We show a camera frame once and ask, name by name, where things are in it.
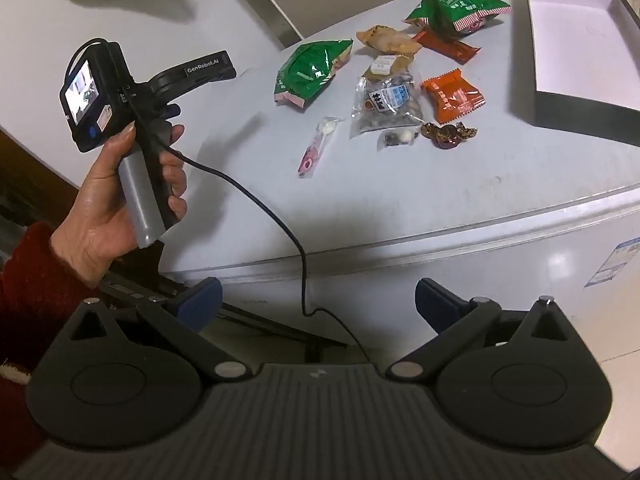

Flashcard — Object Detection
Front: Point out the tan packet with white label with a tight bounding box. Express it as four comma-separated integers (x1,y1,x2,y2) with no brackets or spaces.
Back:
361,54,416,83

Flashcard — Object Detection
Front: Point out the pink lollipop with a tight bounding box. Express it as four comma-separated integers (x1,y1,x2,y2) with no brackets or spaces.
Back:
297,116,346,178

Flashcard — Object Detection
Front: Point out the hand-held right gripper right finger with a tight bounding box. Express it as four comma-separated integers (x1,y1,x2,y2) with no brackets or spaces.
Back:
385,277,581,381

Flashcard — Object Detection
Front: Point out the small clear candy packet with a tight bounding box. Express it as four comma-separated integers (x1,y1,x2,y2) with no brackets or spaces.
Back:
376,127,421,152

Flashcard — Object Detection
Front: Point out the dark brown candy packet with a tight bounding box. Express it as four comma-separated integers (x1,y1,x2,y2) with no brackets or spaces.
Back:
420,120,480,152

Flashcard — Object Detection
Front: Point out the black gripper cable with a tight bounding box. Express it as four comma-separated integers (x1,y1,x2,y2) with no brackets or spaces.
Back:
67,37,373,363

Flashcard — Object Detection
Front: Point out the person's left hand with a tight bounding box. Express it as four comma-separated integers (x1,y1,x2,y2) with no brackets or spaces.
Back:
50,122,188,276

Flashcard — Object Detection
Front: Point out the clear packet with blue label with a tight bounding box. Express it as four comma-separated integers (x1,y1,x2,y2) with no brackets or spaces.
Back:
348,72,426,140

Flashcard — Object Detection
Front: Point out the red sleeved left forearm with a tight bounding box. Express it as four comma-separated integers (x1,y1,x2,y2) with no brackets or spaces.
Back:
0,222,101,480

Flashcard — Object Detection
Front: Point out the orange snack packet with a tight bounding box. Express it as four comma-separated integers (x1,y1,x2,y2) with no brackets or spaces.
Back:
420,67,487,125

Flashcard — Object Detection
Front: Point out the blue refrigerator sticker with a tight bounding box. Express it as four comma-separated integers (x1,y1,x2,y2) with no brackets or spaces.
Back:
584,237,640,289

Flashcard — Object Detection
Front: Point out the green snack bag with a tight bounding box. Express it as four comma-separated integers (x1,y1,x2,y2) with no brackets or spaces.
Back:
402,0,513,38
272,39,355,109

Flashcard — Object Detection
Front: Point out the brown pastry packet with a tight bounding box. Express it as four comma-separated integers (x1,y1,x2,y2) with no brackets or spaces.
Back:
356,25,423,57

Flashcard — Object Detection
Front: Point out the dark box with white inside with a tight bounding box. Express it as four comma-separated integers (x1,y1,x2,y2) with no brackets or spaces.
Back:
522,0,640,148

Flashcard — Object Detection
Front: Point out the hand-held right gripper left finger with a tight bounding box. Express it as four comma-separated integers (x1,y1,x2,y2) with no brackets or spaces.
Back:
62,277,253,381

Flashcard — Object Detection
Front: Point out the red snack packet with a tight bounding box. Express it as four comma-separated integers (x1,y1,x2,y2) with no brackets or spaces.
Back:
414,27,482,65

